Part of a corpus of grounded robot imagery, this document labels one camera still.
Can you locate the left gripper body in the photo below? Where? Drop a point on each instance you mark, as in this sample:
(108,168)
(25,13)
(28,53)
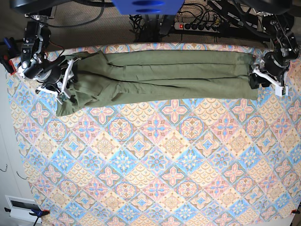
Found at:
(275,73)

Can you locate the patterned tablecloth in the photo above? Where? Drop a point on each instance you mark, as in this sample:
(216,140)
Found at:
(181,162)

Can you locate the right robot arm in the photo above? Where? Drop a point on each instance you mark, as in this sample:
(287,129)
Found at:
(37,33)

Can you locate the orange black clamp left top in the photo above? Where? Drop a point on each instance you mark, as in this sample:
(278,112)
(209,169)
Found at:
(5,59)

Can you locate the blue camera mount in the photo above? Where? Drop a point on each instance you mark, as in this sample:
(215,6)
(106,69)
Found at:
(148,7)

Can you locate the blue clamp bottom left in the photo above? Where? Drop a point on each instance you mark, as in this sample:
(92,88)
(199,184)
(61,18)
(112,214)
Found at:
(38,213)

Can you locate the green t-shirt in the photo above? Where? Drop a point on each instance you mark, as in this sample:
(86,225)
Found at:
(153,75)

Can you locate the white power strip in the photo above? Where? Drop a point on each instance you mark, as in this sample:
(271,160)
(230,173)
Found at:
(181,26)

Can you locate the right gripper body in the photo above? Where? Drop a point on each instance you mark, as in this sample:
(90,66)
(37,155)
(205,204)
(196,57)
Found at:
(56,77)

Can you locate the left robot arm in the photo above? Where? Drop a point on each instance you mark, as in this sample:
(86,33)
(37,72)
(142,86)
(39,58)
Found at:
(269,20)

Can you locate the orange clamp bottom right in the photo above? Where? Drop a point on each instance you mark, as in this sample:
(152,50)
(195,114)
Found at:
(295,212)

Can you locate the white wall socket box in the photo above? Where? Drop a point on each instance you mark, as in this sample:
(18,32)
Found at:
(20,208)

